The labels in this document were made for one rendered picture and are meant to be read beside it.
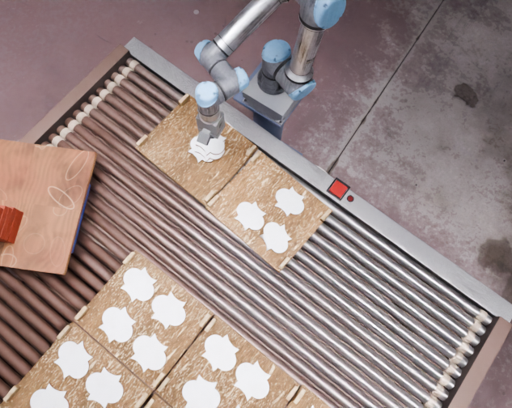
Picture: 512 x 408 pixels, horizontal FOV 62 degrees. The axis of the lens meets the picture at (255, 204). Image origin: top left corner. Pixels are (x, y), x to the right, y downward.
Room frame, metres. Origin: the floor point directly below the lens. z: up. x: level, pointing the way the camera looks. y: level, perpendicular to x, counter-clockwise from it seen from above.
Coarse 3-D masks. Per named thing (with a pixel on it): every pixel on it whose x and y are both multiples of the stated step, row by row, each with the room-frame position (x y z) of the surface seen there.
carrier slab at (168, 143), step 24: (192, 96) 1.00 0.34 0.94; (168, 120) 0.87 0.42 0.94; (192, 120) 0.89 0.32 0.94; (144, 144) 0.75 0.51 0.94; (168, 144) 0.76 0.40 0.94; (240, 144) 0.79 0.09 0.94; (168, 168) 0.64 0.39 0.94; (192, 168) 0.66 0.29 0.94; (216, 168) 0.67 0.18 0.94; (192, 192) 0.55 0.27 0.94; (216, 192) 0.56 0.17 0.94
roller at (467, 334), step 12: (120, 84) 1.04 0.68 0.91; (132, 84) 1.05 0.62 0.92; (144, 96) 0.99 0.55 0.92; (156, 108) 0.93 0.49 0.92; (240, 168) 0.68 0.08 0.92; (324, 228) 0.45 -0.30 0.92; (336, 240) 0.41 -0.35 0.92; (348, 252) 0.37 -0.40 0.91; (360, 252) 0.37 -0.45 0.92; (372, 264) 0.32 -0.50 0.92; (384, 276) 0.28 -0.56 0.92; (396, 288) 0.24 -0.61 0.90; (408, 288) 0.24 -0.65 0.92; (420, 300) 0.19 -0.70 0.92; (432, 312) 0.15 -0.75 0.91; (444, 312) 0.16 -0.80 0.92; (444, 324) 0.11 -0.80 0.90; (456, 324) 0.12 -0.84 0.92; (468, 336) 0.07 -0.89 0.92
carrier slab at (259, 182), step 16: (256, 160) 0.72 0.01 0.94; (240, 176) 0.64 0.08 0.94; (256, 176) 0.65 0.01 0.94; (272, 176) 0.65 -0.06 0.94; (288, 176) 0.66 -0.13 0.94; (224, 192) 0.56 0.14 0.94; (240, 192) 0.57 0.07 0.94; (256, 192) 0.58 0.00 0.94; (272, 192) 0.59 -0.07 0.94; (304, 192) 0.60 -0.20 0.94; (208, 208) 0.49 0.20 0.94; (224, 208) 0.49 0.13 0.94; (272, 208) 0.51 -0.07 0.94; (304, 208) 0.53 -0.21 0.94; (320, 208) 0.53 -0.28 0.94; (224, 224) 0.42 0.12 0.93; (240, 224) 0.43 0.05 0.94; (288, 224) 0.45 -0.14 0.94; (304, 224) 0.46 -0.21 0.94; (320, 224) 0.46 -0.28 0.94; (256, 240) 0.37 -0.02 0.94; (304, 240) 0.39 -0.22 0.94; (272, 256) 0.31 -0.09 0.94; (288, 256) 0.32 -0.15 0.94
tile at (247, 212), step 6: (240, 204) 0.51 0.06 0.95; (246, 204) 0.52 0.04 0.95; (252, 204) 0.52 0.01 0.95; (240, 210) 0.49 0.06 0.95; (246, 210) 0.49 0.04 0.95; (252, 210) 0.49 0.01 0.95; (258, 210) 0.49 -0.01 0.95; (240, 216) 0.46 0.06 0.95; (246, 216) 0.46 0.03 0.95; (252, 216) 0.47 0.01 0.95; (258, 216) 0.47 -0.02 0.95; (240, 222) 0.44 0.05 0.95; (246, 222) 0.44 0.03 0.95; (252, 222) 0.44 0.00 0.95; (258, 222) 0.45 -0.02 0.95; (246, 228) 0.41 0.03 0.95; (252, 228) 0.42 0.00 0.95; (258, 228) 0.42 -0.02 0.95
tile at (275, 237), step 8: (272, 224) 0.44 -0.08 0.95; (264, 232) 0.40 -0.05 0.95; (272, 232) 0.41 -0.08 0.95; (280, 232) 0.41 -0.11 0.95; (264, 240) 0.37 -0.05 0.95; (272, 240) 0.37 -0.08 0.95; (280, 240) 0.38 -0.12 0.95; (288, 240) 0.38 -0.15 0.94; (272, 248) 0.34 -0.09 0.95; (280, 248) 0.35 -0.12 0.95
